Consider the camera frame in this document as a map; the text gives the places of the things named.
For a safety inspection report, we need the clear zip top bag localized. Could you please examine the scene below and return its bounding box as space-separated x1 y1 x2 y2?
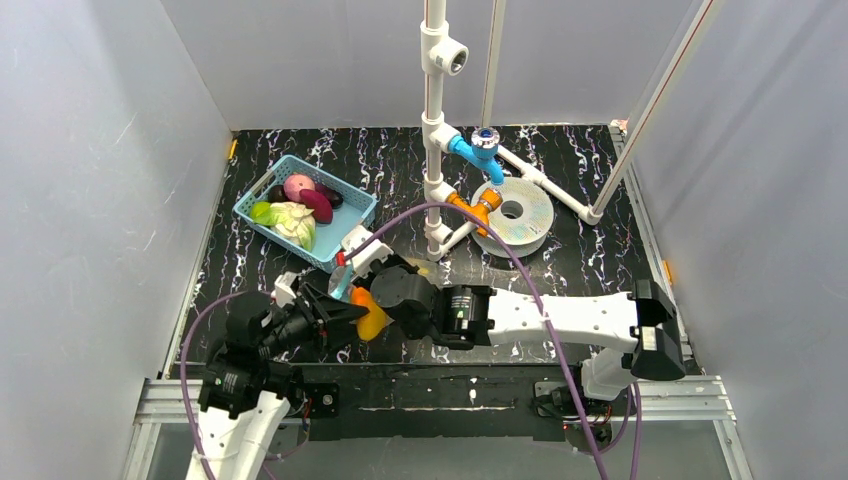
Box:
327 256 440 301

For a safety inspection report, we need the orange toy mango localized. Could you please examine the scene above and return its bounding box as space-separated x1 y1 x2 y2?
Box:
350 287 389 342

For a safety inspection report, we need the light blue plastic basket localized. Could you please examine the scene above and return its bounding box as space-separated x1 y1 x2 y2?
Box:
233 155 377 273

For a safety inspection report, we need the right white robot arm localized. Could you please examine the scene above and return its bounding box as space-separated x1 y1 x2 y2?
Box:
352 255 686 401

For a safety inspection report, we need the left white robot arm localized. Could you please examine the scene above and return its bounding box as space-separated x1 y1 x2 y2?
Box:
183 284 378 479

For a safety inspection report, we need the green white toy cabbage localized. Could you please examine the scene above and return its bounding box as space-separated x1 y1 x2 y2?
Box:
249 202 317 251

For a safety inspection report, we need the orange plastic faucet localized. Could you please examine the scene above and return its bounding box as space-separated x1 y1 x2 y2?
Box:
446 188 503 226

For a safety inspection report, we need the pink toy potato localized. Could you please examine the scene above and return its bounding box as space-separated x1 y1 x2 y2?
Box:
283 174 315 203

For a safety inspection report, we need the blue plastic faucet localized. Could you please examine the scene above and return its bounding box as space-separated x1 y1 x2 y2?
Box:
447 127 505 186

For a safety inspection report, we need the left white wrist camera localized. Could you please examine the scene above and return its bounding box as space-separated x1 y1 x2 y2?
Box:
272 272 299 308

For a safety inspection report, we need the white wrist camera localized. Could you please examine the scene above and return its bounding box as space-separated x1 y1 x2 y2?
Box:
341 225 394 277
272 272 299 308

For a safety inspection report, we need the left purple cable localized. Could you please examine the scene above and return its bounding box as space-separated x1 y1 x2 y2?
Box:
179 291 276 480

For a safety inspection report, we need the purple cable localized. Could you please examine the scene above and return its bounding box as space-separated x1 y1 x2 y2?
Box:
179 291 276 480
341 202 644 480

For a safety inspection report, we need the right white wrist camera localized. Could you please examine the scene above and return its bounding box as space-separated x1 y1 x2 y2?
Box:
341 225 394 277

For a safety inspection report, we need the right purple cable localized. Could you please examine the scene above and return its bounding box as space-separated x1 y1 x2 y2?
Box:
341 202 644 480

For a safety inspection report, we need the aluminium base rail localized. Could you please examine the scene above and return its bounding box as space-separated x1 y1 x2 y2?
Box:
122 374 753 480

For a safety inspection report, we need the white PVC pipe frame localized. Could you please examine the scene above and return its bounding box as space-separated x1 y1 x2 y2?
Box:
419 0 720 262

